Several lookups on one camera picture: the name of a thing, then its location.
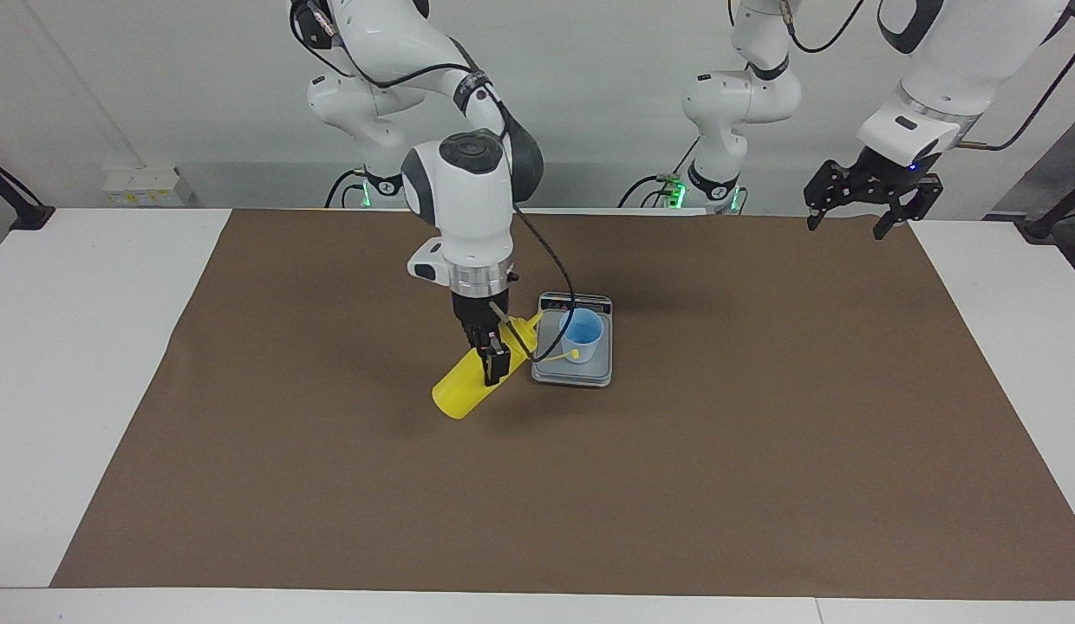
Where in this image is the black base cable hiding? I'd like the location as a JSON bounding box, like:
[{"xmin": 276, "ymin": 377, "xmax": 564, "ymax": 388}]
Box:
[
  {"xmin": 618, "ymin": 139, "xmax": 700, "ymax": 210},
  {"xmin": 324, "ymin": 169, "xmax": 367, "ymax": 210}
]

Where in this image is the silver digital kitchen scale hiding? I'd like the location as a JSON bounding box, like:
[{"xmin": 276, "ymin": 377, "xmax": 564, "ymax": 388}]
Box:
[{"xmin": 530, "ymin": 292, "xmax": 614, "ymax": 388}]

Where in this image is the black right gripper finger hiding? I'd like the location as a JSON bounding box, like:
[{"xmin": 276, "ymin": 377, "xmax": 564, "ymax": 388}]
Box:
[{"xmin": 482, "ymin": 335, "xmax": 511, "ymax": 388}]

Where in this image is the yellow squeeze bottle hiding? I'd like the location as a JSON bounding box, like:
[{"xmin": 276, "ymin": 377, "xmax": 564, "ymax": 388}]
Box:
[{"xmin": 431, "ymin": 312, "xmax": 583, "ymax": 422}]

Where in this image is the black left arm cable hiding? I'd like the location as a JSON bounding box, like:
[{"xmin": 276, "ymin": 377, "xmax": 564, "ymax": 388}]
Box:
[{"xmin": 780, "ymin": 0, "xmax": 1075, "ymax": 153}]

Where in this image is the light blue plastic cup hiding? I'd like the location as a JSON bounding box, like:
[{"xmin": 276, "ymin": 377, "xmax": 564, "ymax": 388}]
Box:
[{"xmin": 559, "ymin": 308, "xmax": 607, "ymax": 365}]

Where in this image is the brown paper table mat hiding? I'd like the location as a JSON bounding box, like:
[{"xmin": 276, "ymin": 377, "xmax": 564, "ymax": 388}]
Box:
[{"xmin": 50, "ymin": 208, "xmax": 1075, "ymax": 602}]

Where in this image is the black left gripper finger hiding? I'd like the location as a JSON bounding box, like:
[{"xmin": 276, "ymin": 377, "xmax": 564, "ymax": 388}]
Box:
[
  {"xmin": 804, "ymin": 159, "xmax": 850, "ymax": 233},
  {"xmin": 873, "ymin": 177, "xmax": 945, "ymax": 242}
]

